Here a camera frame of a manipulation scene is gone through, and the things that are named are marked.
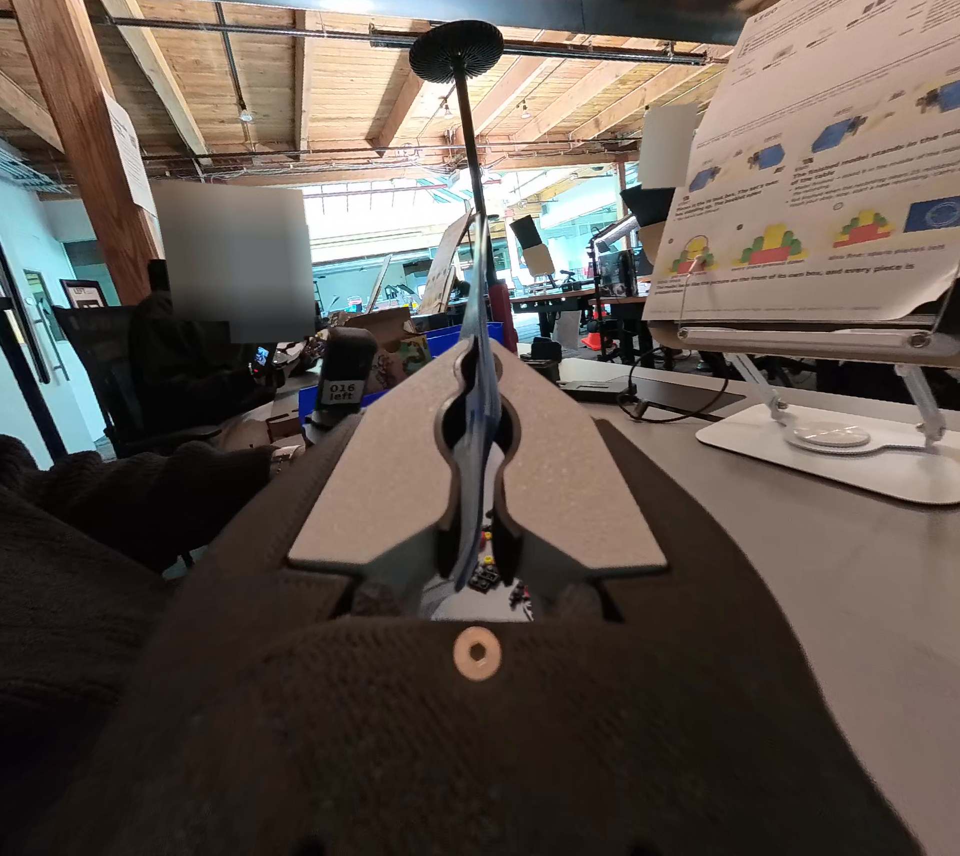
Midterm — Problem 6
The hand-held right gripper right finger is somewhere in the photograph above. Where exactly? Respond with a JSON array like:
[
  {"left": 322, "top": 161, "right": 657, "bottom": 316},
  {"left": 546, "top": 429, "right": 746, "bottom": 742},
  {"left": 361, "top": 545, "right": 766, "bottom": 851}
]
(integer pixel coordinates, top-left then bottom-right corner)
[{"left": 491, "top": 344, "right": 669, "bottom": 578}]

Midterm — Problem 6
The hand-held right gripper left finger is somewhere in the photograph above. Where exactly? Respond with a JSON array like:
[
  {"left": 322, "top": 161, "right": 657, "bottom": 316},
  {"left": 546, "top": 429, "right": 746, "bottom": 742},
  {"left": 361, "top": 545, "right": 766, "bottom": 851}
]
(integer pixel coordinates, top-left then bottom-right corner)
[{"left": 287, "top": 338, "right": 479, "bottom": 575}]

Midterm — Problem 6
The pile of lego pieces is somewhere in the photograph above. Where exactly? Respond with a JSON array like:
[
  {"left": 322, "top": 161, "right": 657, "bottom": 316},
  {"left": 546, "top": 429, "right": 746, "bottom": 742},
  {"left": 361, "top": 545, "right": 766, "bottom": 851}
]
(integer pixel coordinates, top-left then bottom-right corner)
[{"left": 468, "top": 522, "right": 537, "bottom": 623}]

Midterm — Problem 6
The pale blue instruction booklet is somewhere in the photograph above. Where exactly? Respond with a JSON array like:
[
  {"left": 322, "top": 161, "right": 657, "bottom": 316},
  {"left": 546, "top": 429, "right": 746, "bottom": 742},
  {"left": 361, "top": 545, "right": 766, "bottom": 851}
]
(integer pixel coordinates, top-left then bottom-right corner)
[{"left": 446, "top": 211, "right": 507, "bottom": 594}]

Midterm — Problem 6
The person's left forearm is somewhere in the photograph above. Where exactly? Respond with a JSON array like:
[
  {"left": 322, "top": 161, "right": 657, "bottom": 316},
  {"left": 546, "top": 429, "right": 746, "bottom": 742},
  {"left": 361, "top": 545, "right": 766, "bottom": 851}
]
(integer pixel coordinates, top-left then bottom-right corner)
[{"left": 0, "top": 434, "right": 279, "bottom": 575}]

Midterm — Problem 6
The colourful lego box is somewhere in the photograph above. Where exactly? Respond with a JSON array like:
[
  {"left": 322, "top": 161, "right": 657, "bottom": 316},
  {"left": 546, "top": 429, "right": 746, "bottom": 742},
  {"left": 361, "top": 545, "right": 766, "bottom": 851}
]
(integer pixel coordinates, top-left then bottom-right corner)
[{"left": 375, "top": 334, "right": 432, "bottom": 384}]

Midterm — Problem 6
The black power adapter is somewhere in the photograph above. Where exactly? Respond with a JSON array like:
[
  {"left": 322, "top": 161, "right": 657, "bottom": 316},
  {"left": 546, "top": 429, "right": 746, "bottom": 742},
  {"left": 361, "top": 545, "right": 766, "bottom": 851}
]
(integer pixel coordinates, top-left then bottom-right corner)
[{"left": 558, "top": 379, "right": 640, "bottom": 401}]

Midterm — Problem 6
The black battery charger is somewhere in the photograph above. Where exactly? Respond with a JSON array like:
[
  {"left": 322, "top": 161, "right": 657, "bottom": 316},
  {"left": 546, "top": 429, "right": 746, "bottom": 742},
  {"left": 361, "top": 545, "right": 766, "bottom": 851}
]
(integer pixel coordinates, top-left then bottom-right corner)
[{"left": 517, "top": 338, "right": 564, "bottom": 384}]

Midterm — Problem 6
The white book stand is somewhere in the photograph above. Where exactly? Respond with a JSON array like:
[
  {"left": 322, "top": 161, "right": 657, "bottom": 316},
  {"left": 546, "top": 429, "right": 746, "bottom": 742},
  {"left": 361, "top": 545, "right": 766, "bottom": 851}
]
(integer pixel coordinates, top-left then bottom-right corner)
[{"left": 648, "top": 256, "right": 960, "bottom": 506}]

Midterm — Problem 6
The black office chair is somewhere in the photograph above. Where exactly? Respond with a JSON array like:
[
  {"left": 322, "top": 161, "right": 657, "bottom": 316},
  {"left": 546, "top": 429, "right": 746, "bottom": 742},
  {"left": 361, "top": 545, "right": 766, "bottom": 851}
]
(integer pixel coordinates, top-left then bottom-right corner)
[{"left": 52, "top": 304, "right": 226, "bottom": 459}]

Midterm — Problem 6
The framed marker sign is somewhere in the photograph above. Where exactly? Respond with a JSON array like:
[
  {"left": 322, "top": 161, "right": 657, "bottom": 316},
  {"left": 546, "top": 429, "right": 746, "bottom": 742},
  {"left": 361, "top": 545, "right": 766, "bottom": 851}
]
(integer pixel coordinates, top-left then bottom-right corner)
[{"left": 58, "top": 278, "right": 112, "bottom": 311}]

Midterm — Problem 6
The black round-top pole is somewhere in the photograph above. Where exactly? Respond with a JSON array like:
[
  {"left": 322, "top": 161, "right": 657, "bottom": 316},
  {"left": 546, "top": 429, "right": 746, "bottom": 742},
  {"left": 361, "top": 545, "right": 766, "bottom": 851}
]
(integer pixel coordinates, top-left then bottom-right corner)
[{"left": 408, "top": 19, "right": 506, "bottom": 287}]

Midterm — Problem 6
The printed instruction sheet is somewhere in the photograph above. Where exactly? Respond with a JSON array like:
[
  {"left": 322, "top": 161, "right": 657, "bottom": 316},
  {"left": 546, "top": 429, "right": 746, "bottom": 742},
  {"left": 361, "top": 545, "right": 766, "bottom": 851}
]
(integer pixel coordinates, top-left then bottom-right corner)
[{"left": 643, "top": 0, "right": 960, "bottom": 324}]

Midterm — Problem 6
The black cable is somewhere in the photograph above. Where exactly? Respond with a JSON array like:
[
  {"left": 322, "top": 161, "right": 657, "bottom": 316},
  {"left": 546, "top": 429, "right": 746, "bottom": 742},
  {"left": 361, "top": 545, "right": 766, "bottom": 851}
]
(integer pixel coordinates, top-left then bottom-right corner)
[{"left": 617, "top": 338, "right": 732, "bottom": 423}]

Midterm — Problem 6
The paper sign on post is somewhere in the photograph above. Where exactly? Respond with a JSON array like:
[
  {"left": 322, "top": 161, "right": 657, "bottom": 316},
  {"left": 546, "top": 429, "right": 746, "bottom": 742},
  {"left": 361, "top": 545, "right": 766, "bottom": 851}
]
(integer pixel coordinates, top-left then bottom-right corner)
[{"left": 103, "top": 92, "right": 160, "bottom": 219}]

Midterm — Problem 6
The wooden post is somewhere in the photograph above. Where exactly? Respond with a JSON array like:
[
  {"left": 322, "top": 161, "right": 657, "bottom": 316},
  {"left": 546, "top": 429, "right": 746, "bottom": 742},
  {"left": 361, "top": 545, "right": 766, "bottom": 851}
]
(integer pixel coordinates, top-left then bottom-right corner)
[{"left": 0, "top": 0, "right": 168, "bottom": 308}]

